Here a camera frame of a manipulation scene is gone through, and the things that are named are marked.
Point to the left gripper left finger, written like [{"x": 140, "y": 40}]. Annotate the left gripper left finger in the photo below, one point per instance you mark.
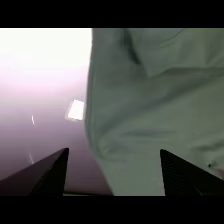
[{"x": 46, "y": 176}]

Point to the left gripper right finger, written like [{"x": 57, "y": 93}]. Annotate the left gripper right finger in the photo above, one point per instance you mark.
[{"x": 186, "y": 178}]

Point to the pale green shirt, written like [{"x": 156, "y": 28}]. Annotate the pale green shirt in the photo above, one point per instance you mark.
[{"x": 150, "y": 110}]

